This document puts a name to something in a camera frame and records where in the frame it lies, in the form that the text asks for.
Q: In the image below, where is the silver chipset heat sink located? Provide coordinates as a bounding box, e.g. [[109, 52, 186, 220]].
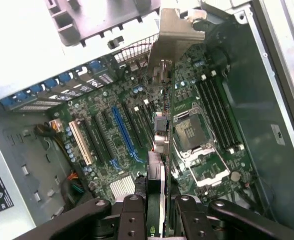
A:
[[109, 174, 138, 201]]

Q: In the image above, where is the metal socket cover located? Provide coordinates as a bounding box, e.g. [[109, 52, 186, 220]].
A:
[[188, 147, 232, 188]]

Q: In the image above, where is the long black expansion slot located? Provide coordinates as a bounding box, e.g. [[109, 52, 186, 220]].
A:
[[93, 114, 115, 161], [81, 117, 105, 165]]

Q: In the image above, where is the blue expansion slot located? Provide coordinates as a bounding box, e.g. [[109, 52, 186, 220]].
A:
[[111, 106, 138, 161]]

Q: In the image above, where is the CPU socket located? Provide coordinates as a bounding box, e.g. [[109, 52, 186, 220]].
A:
[[173, 102, 220, 161]]

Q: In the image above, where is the white expansion slot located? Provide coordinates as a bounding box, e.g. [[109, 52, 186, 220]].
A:
[[68, 120, 93, 166]]

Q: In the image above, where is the green motherboard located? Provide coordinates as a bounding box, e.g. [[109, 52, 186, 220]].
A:
[[48, 42, 265, 211]]

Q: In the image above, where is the open black PC case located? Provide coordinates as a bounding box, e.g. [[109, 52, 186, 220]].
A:
[[0, 0, 294, 240]]

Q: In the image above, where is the multicolour power wire bundle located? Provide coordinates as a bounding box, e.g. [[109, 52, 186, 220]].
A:
[[60, 169, 87, 204]]

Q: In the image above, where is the yellow black power wire bundle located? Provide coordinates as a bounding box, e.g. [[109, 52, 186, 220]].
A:
[[33, 119, 71, 163]]

